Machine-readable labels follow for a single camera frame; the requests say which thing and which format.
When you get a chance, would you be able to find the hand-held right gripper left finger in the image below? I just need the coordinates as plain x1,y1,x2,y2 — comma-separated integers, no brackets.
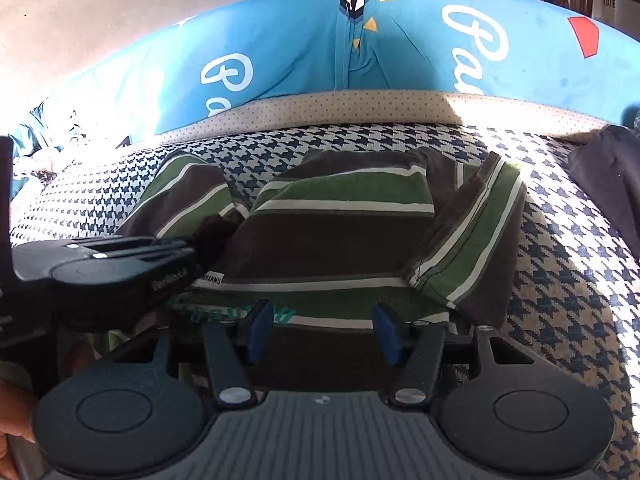
107,300,275,408

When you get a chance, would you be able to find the person's left hand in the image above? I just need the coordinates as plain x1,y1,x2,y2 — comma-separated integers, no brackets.
0,379,40,480

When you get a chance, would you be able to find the houndstooth blanket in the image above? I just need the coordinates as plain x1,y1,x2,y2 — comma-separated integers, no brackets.
10,92,640,480

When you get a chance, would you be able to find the black folded cloth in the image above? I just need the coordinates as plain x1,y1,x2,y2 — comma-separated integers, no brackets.
567,124,640,261

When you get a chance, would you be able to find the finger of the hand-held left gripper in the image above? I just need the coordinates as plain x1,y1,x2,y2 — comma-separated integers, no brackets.
65,236,197,265

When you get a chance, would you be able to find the blue printed bed sheet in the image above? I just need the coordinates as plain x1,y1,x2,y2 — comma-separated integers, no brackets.
10,0,640,171

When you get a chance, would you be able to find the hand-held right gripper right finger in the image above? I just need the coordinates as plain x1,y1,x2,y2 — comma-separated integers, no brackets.
372,302,538,407

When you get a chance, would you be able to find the green brown striped t-shirt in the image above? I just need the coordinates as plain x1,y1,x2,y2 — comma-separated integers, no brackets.
117,147,529,391

